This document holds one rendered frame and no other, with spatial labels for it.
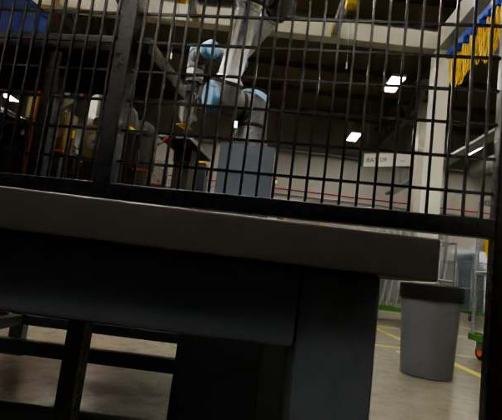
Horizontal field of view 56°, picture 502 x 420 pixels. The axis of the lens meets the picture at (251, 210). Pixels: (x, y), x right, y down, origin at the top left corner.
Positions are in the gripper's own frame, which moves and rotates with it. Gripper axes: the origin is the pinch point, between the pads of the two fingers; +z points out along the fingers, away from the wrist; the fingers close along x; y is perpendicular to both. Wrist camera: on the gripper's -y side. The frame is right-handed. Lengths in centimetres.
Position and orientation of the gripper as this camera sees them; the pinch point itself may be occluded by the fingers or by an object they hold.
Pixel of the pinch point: (185, 122)
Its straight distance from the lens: 205.2
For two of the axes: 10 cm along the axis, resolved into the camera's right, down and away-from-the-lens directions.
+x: -9.4, -0.7, 3.5
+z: -1.2, 9.8, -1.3
